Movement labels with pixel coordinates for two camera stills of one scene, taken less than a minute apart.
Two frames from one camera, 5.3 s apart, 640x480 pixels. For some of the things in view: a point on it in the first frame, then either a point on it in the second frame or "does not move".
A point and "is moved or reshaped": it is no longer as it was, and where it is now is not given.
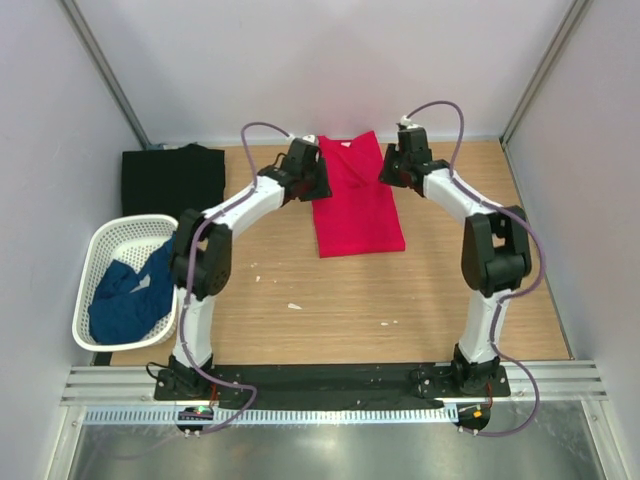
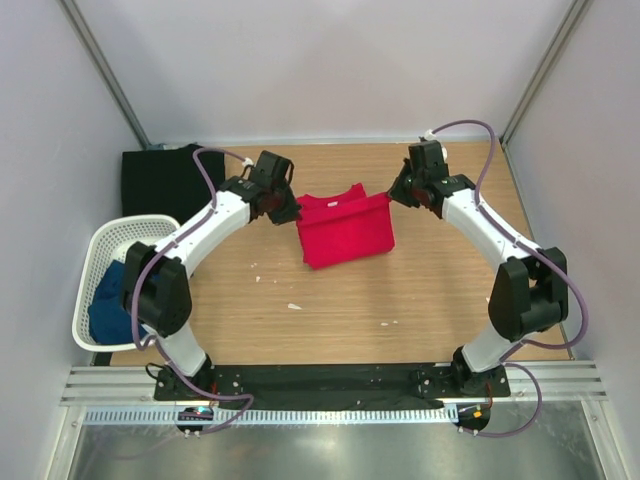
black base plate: [334, 385] does not move
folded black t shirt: [165, 181] does not move
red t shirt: [361, 216] is moved or reshaped
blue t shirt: [117, 314] does not move
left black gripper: [322, 190] -> [290, 212]
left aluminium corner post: [88, 41] does not move
